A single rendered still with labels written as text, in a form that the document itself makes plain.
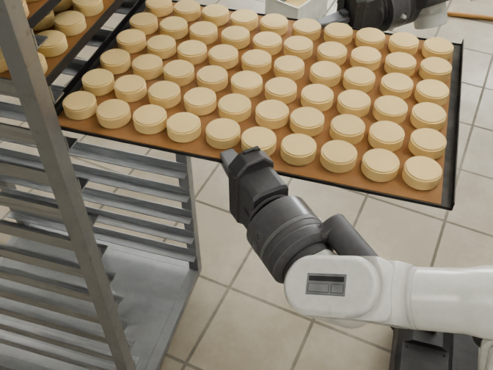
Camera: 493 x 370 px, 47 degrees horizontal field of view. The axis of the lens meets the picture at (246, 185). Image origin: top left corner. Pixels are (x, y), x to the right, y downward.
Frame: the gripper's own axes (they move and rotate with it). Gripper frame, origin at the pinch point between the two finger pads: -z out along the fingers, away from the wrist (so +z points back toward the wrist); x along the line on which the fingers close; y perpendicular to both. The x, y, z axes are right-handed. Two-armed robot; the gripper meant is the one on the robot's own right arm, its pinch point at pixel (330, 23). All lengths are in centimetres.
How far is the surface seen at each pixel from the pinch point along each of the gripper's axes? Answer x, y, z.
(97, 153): -49, -40, -40
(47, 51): 7, -4, -50
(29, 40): 16, 7, -53
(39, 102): 8, 8, -54
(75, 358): -84, -7, -64
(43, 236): -28, -1, -60
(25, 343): -84, -18, -75
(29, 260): -38, -5, -64
